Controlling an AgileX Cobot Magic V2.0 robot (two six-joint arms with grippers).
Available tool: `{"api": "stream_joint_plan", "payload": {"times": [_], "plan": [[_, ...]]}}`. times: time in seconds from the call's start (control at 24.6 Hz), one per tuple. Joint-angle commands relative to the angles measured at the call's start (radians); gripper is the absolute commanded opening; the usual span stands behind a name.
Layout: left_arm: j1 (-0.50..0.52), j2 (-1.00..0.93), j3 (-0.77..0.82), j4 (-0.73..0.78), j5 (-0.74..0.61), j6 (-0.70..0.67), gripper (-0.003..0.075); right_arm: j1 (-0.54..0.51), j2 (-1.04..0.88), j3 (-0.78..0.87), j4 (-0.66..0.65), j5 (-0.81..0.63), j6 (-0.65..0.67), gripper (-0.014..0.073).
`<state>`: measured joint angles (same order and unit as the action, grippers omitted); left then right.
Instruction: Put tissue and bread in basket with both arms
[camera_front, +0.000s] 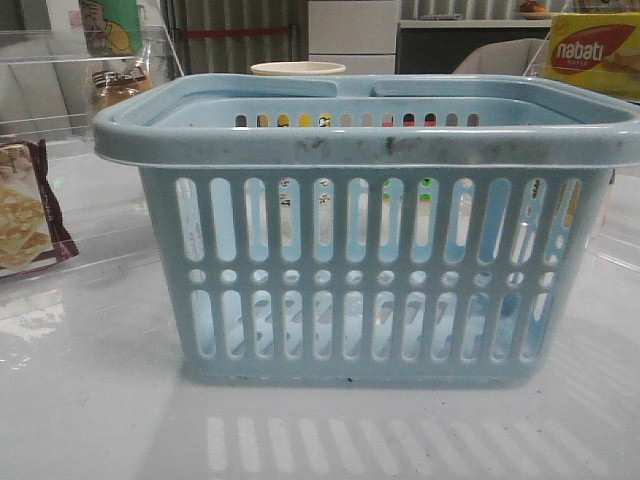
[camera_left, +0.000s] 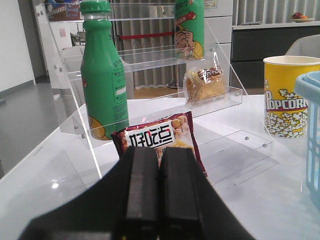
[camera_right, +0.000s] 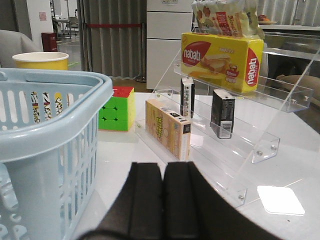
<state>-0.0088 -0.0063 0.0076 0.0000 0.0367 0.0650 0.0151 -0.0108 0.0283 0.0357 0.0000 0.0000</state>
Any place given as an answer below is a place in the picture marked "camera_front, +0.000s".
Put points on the green cartoon snack package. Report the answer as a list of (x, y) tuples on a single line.
[(111, 27)]

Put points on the brown cracker package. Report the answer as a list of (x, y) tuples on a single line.
[(33, 234)]

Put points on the white drawer cabinet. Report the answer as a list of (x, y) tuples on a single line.
[(361, 35)]

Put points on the packaged bread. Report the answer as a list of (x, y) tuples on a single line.
[(109, 87)]

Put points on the yellow nabati wafer box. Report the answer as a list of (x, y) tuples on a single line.
[(598, 52)]

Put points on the clear acrylic shelf left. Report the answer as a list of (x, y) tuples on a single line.
[(46, 85)]

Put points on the beige chair back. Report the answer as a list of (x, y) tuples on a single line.
[(514, 57)]

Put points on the light blue plastic basket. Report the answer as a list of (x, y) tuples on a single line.
[(380, 229)]

